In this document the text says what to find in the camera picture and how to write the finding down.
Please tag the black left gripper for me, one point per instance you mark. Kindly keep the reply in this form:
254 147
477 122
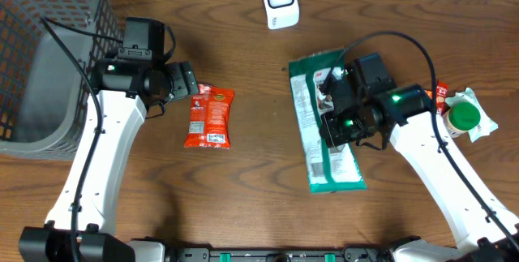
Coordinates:
186 83

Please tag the white barcode scanner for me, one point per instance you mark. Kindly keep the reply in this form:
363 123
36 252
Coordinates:
281 13

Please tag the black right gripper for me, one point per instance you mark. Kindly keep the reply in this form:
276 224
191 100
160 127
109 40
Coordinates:
332 130

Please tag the green 3M cloth package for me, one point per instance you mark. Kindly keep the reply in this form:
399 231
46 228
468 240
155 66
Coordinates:
328 169

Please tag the orange stick sachet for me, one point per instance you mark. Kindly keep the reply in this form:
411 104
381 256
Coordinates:
441 90

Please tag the white teal wipes packet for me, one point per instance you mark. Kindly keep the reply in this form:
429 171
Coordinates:
486 125

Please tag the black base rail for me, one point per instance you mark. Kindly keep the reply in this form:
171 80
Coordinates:
349 254

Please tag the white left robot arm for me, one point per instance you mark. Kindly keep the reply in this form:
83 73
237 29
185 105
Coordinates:
132 77

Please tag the grey plastic mesh basket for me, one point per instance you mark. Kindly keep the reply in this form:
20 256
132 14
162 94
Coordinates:
43 97

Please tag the red snack bag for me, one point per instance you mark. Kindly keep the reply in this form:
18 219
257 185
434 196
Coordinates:
209 118

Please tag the green lid jar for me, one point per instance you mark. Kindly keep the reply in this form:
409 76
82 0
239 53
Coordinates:
461 118

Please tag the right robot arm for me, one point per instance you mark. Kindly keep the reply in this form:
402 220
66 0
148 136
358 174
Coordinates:
483 228

